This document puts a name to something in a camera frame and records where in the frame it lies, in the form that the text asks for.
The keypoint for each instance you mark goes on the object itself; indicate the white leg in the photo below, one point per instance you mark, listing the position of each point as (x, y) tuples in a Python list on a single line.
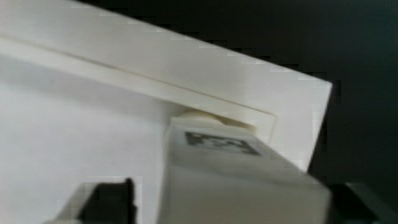
[(231, 184)]

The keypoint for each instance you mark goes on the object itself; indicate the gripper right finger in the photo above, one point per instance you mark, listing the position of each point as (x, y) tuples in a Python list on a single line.
[(357, 207)]

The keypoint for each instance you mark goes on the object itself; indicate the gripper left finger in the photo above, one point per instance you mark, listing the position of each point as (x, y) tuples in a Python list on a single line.
[(100, 205)]

